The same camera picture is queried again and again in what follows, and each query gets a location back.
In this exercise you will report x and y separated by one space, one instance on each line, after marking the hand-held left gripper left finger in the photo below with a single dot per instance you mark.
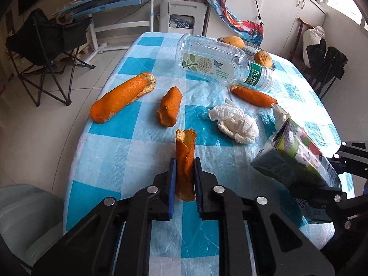
172 187

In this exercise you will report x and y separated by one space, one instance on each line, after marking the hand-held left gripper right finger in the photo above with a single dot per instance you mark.
197 187

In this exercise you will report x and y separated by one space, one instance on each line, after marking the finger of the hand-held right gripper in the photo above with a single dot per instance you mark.
325 199
349 156

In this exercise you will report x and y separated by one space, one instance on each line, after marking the narrow orange peel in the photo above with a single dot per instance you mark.
185 161

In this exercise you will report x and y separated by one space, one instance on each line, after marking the fruit-print juice carton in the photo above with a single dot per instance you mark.
293 155

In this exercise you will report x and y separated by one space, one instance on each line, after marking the short curled orange peel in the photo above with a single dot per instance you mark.
169 106

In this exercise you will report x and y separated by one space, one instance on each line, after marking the blue checked tablecloth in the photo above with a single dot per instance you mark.
135 149

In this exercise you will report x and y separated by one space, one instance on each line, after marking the wooden chair with dark clothes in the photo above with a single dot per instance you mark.
327 60

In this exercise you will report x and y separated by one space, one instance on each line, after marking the large long orange peel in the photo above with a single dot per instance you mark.
120 97

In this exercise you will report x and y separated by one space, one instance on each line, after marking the slim pointed orange peel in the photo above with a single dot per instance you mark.
253 95

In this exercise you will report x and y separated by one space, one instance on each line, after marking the white plastic bag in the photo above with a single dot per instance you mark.
314 34

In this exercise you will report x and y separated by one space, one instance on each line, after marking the clear plastic water bottle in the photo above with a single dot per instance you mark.
212 59

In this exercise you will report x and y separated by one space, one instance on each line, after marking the metal fruit plate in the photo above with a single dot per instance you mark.
250 49

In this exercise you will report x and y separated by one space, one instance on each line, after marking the yellow mango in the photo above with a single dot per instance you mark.
233 41

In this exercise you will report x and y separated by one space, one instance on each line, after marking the pale grey chair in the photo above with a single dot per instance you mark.
26 218

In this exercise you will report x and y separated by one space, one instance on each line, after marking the white cabinet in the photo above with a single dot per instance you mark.
287 11

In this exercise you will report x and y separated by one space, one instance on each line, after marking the white appliance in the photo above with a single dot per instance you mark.
182 15

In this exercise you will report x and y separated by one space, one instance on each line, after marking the colourful patterned bag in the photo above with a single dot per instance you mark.
230 14

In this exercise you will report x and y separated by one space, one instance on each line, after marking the black folding chair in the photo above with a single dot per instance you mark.
43 46

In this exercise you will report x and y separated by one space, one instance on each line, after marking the blue study desk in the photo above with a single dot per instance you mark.
115 0

